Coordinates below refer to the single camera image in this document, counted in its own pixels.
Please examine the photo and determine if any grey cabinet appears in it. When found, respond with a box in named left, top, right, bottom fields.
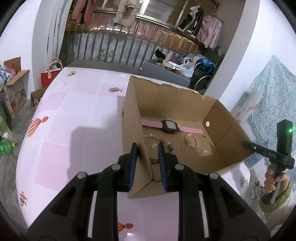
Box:
left=141, top=59, right=192, bottom=89

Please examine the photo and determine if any multicoloured bead bracelet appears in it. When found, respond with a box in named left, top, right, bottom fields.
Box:
left=144, top=133, right=174, bottom=164

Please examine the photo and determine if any metal balcony railing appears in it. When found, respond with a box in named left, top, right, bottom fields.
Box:
left=66, top=7, right=201, bottom=68

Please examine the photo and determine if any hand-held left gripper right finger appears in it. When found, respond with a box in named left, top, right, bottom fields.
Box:
left=158, top=142, right=271, bottom=241

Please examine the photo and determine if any teal floral cloth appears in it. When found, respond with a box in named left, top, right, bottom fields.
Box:
left=247, top=55, right=296, bottom=144

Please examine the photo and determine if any black white hanging jacket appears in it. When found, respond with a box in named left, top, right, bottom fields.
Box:
left=178, top=6, right=204, bottom=36

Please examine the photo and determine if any pink bead bracelet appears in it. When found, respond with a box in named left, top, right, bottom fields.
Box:
left=184, top=133, right=200, bottom=148

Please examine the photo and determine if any white plastic bag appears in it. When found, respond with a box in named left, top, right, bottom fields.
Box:
left=180, top=57, right=195, bottom=78

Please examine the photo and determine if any small cardboard box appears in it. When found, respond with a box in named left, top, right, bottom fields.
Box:
left=31, top=88, right=48, bottom=110

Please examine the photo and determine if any open printed cardboard box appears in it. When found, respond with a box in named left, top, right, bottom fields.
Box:
left=0, top=57, right=30, bottom=119

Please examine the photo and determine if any green plastic bottle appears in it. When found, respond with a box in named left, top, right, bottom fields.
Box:
left=0, top=139, right=18, bottom=155

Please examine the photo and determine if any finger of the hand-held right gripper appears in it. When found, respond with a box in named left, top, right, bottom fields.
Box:
left=242, top=140, right=270, bottom=160

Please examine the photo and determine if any person's right hand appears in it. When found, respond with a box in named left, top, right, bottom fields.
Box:
left=264, top=166, right=290, bottom=194

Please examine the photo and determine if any person's right forearm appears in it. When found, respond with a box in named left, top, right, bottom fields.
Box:
left=259, top=179, right=294, bottom=232

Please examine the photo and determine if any beige hanging jacket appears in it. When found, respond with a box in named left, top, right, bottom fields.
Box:
left=114, top=0, right=137, bottom=26

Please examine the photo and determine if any pink strap digital watch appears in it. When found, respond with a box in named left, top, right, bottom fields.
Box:
left=141, top=119, right=204, bottom=135

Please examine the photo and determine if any white curtain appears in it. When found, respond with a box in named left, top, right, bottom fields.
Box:
left=32, top=0, right=75, bottom=77

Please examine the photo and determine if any red shopping bag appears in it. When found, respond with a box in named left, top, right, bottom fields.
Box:
left=41, top=58, right=63, bottom=89

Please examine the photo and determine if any large brown cardboard box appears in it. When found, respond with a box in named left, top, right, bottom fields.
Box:
left=121, top=75, right=252, bottom=199

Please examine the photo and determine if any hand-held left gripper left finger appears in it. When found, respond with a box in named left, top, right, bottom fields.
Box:
left=27, top=142, right=138, bottom=241

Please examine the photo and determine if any printed paper roll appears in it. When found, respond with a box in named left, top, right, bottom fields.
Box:
left=233, top=90, right=264, bottom=124

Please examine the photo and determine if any red hanging garment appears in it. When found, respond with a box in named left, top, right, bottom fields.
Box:
left=70, top=0, right=96, bottom=24

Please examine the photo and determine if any pink hanging shirt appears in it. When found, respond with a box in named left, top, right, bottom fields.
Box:
left=199, top=15, right=224, bottom=48

